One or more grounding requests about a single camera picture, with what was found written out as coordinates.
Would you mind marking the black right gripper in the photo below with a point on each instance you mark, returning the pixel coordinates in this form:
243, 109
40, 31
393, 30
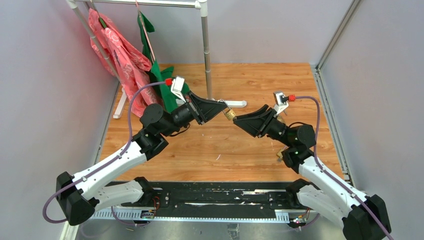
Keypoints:
251, 122

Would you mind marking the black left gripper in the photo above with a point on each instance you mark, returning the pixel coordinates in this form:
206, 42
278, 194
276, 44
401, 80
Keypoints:
208, 109

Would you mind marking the small brass padlock with key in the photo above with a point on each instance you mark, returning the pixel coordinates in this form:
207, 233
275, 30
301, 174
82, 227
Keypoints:
229, 113

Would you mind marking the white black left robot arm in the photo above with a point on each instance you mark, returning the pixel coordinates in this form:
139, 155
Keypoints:
86, 192

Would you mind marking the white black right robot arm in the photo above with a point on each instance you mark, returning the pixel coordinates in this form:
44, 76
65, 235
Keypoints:
360, 216

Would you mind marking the brass padlock near back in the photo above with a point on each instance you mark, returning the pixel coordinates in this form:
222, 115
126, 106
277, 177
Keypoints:
281, 116

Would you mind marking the brass padlock near front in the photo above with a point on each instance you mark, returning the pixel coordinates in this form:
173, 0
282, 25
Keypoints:
280, 155

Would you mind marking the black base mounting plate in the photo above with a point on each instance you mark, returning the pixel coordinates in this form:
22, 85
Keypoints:
226, 199

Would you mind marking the white metal clothes rack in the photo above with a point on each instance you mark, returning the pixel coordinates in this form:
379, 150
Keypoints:
201, 5

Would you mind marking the pink patterned garment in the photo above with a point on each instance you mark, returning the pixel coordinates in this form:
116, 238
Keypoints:
135, 69

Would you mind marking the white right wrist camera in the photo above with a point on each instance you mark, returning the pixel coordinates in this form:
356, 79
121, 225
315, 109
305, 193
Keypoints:
281, 102

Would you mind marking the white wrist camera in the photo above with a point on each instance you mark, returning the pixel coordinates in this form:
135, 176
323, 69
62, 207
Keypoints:
281, 102
176, 88

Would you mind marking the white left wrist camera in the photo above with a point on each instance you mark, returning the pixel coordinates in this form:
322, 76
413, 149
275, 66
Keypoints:
176, 88

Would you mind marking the slotted grey cable duct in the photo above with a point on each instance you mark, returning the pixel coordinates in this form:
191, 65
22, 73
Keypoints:
138, 215

